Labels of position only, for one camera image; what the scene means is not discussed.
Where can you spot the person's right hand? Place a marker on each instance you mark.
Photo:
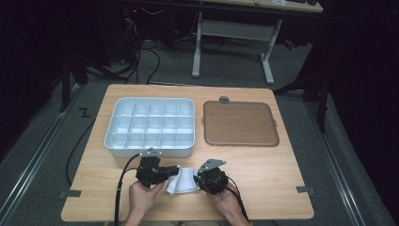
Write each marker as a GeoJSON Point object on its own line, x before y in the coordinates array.
{"type": "Point", "coordinates": [227, 204]}

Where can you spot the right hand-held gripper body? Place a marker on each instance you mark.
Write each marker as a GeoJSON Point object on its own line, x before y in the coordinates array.
{"type": "Point", "coordinates": [213, 180]}

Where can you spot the white sock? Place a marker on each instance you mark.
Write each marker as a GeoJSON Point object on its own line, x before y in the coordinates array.
{"type": "Point", "coordinates": [183, 182]}

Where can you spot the metal floor rail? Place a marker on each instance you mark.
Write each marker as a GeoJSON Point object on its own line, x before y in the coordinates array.
{"type": "Point", "coordinates": [34, 153]}
{"type": "Point", "coordinates": [337, 169]}

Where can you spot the red object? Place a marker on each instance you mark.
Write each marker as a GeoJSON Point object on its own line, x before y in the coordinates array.
{"type": "Point", "coordinates": [289, 44]}

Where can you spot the black metal stand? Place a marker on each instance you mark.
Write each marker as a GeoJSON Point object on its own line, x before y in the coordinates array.
{"type": "Point", "coordinates": [70, 78]}
{"type": "Point", "coordinates": [313, 91]}

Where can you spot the white-legged wooden desk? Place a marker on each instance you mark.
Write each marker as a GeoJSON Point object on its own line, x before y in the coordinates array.
{"type": "Point", "coordinates": [233, 29]}

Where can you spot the grey tape piece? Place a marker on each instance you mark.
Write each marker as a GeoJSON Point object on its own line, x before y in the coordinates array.
{"type": "Point", "coordinates": [70, 193]}
{"type": "Point", "coordinates": [305, 189]}

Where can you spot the person's left hand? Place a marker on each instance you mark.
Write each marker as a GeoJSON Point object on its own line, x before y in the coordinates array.
{"type": "Point", "coordinates": [142, 201]}

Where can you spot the brown box lid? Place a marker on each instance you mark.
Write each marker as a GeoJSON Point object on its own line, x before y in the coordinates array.
{"type": "Point", "coordinates": [240, 123]}

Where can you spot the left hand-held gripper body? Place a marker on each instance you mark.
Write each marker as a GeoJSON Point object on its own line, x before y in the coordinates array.
{"type": "Point", "coordinates": [150, 172]}

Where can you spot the white compartment storage box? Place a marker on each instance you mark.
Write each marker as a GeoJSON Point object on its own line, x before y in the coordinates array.
{"type": "Point", "coordinates": [150, 127]}

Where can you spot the grey round table knob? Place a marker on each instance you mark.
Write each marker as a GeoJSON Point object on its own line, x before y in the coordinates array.
{"type": "Point", "coordinates": [224, 99]}

